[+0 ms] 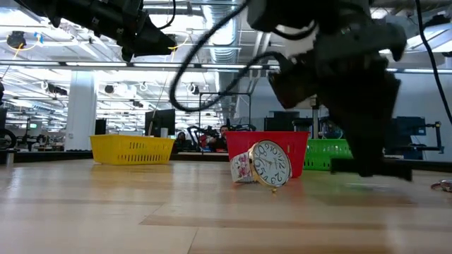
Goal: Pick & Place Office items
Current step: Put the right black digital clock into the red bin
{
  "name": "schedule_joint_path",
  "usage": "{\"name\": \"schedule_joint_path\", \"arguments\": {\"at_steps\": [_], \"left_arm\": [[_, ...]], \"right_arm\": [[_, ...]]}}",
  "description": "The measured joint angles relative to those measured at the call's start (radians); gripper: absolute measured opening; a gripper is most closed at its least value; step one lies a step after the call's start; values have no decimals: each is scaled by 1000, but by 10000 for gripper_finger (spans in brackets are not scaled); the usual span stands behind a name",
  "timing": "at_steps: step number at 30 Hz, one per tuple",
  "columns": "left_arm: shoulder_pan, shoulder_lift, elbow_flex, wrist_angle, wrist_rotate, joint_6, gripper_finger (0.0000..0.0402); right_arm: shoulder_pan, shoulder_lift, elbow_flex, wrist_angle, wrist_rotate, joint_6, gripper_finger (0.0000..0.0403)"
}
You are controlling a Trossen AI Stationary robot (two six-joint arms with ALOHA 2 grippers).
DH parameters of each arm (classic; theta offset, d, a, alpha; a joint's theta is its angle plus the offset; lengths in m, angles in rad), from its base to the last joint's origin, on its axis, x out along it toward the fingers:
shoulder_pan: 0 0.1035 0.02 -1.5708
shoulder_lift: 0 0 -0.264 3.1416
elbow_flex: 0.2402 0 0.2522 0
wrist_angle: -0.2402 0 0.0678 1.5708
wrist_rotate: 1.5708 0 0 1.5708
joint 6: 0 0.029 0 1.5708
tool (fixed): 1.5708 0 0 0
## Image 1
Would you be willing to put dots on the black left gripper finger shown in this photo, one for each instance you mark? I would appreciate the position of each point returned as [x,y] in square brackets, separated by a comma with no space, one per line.
[155,44]

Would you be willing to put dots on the yellow plastic basket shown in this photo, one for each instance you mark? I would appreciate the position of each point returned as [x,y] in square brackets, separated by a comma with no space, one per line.
[116,150]

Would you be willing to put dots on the white cup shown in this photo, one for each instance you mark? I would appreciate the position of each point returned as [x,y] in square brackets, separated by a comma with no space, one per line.
[164,132]

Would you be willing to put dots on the black ceiling camera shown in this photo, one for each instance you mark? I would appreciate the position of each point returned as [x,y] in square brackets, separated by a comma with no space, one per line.
[16,39]

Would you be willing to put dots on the green plastic basket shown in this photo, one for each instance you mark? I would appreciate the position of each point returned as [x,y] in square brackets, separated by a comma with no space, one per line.
[321,155]

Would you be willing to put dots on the black rectangular case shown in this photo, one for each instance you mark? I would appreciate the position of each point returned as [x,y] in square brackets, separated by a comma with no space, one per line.
[399,171]

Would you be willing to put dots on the dark monitor on arm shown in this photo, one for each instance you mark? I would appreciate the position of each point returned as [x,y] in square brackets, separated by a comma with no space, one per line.
[411,127]

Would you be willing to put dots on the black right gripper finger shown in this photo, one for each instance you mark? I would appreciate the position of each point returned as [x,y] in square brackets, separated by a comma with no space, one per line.
[363,123]

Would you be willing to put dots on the black background monitor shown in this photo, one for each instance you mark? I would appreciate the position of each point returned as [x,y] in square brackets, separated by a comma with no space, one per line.
[160,120]
[282,123]

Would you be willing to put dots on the person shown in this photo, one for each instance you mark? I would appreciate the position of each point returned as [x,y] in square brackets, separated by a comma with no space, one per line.
[222,132]
[181,139]

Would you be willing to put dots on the white floral band watch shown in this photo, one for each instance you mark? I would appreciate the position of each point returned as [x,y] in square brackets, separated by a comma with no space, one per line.
[270,162]

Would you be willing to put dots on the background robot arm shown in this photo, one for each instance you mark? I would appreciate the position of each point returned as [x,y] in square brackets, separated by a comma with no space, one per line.
[203,132]

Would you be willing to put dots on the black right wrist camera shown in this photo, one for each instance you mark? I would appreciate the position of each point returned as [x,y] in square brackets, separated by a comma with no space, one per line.
[293,88]

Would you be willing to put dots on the red plastic basket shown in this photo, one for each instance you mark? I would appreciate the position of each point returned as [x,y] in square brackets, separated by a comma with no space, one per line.
[240,144]

